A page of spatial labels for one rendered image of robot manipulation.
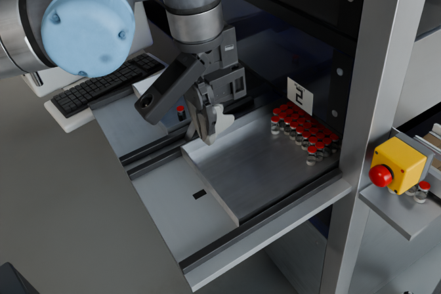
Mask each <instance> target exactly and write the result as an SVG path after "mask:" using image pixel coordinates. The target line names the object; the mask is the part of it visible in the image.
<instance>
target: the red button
mask: <svg viewBox="0 0 441 294"><path fill-rule="evenodd" d="M369 178H370V180H371V181H372V183H374V185H376V186H378V187H385V186H387V185H388V184H390V183H391V182H392V175H391V173H390V171H389V170H388V169H387V168H386V167H384V166H382V165H375V166H374V167H372V168H371V169H370V170H369Z"/></svg>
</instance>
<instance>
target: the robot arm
mask: <svg viewBox="0 0 441 294"><path fill-rule="evenodd" d="M140 1H147V0H0V79H6V78H10V77H15V76H18V75H24V74H29V73H32V72H38V71H41V70H47V69H50V68H55V67H60V68H62V69H63V70H64V71H66V72H68V73H70V74H73V75H81V76H85V77H102V76H104V75H108V74H110V73H112V72H114V71H115V70H117V69H118V68H119V67H120V66H121V65H122V64H123V63H124V61H125V60H126V58H127V56H128V54H129V51H130V48H131V45H132V41H133V37H134V34H135V16H134V13H135V3H136V2H140ZM163 3H164V5H165V10H166V13H167V19H168V23H169V28H170V31H171V35H172V36H173V40H174V44H175V47H176V48H177V49H178V50H179V51H181V53H180V54H179V55H178V56H177V57H176V58H175V59H174V60H173V61H172V63H171V64H170V65H169V66H168V67H167V68H166V69H165V70H164V72H163V73H162V74H161V75H160V76H159V77H158V78H157V79H156V80H155V81H154V82H153V83H152V85H151V86H150V87H149V88H148V89H147V90H146V91H145V93H144V94H143V95H142V96H141V97H140V98H139V99H138V100H137V101H136V102H135V109H136V110H137V111H138V113H139V114H140V115H141V116H142V117H143V118H144V120H146V121H147V122H148V123H150V124H151V125H156V124H157V123H158V122H159V121H160V120H161V119H162V117H163V116H164V115H165V114H166V113H167V112H168V111H169V110H170V109H171V108H172V107H173V106H174V105H175V103H176V102H177V101H178V100H179V99H180V98H181V96H182V95H183V97H184V101H185V103H186V106H187V108H188V112H189V114H190V117H191V118H192V121H193V123H194V126H195V128H196V131H197V132H198V135H199V137H200V138H201V139H202V141H203V142H204V143H206V144H207V145H208V146H210V145H212V144H213V143H214V141H215V139H216V136H217V135H218V134H220V133H221V132H223V131H224V130H225V129H226V128H228V127H229V126H231V124H233V122H234V115H232V114H223V110H224V107H223V105H222V104H219V103H220V102H222V103H223V102H226V101H227V100H230V99H232V98H234V100H236V99H238V98H241V97H243V96H245V95H246V85H245V69H244V67H243V66H242V65H241V64H239V62H238V54H237V46H236V32H235V27H234V26H231V25H228V24H227V23H226V22H225V21H224V20H223V15H222V5H221V0H163ZM193 54H194V55H193ZM240 77H242V81H243V89H241V81H240Z"/></svg>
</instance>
